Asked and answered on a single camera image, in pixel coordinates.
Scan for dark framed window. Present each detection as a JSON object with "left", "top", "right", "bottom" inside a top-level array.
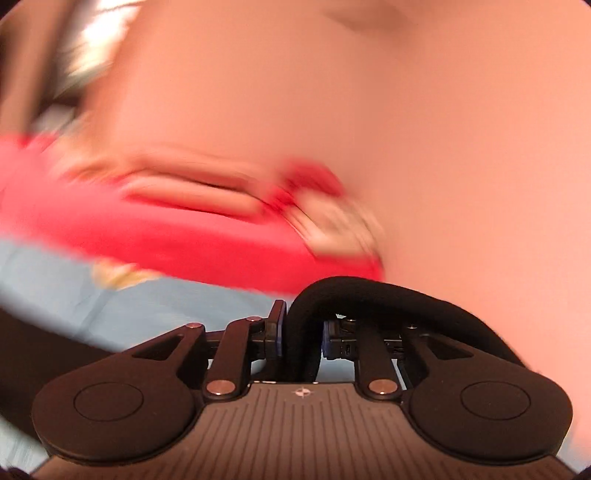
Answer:
[{"left": 48, "top": 1, "right": 143, "bottom": 96}]

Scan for lower pink folded quilt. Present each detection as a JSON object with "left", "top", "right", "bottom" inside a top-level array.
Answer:
[{"left": 121, "top": 176, "right": 266, "bottom": 219}]

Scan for blue floral bed sheet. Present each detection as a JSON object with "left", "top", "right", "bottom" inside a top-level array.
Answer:
[{"left": 0, "top": 239, "right": 297, "bottom": 474}]

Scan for black pants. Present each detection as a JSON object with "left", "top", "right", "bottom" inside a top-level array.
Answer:
[{"left": 1, "top": 276, "right": 521, "bottom": 432}]

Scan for red pillow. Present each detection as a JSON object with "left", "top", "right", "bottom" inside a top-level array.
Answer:
[{"left": 270, "top": 159, "right": 345, "bottom": 204}]

